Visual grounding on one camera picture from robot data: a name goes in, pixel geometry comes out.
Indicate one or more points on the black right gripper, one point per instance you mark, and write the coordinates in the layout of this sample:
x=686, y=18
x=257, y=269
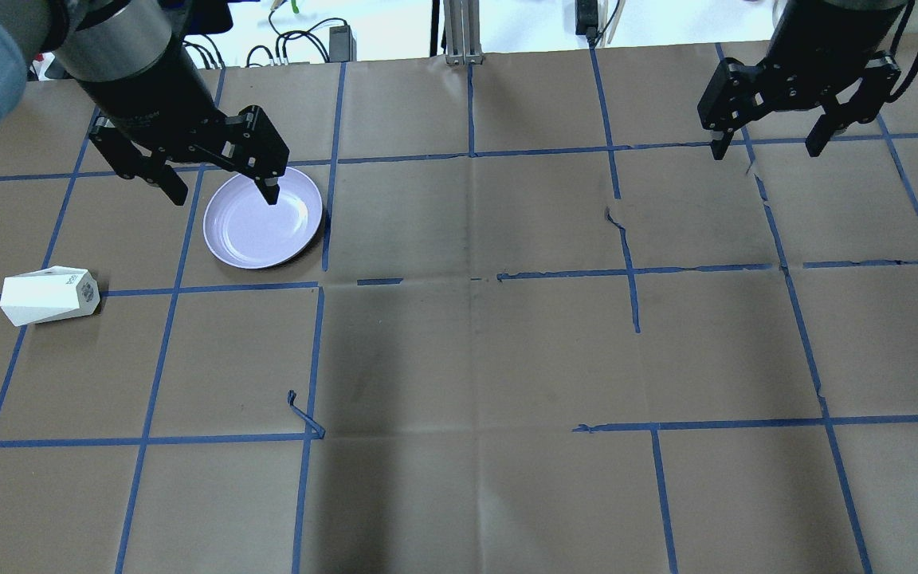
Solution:
x=813, y=49

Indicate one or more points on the lilac plate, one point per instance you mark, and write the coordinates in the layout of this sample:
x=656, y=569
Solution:
x=242, y=230

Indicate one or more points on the black power adapter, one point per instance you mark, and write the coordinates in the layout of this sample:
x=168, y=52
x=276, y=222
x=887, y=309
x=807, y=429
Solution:
x=341, y=44

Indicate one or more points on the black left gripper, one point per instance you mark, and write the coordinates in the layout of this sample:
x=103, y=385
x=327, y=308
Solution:
x=150, y=94

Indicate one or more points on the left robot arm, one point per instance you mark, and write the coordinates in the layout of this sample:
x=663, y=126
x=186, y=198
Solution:
x=103, y=41

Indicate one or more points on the aluminium frame post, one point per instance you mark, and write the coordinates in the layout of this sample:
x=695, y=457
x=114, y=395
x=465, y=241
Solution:
x=461, y=23

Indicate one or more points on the white angular cup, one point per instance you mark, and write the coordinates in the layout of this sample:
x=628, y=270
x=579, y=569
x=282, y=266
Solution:
x=55, y=293

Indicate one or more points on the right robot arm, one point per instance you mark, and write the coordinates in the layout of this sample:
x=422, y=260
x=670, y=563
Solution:
x=874, y=20

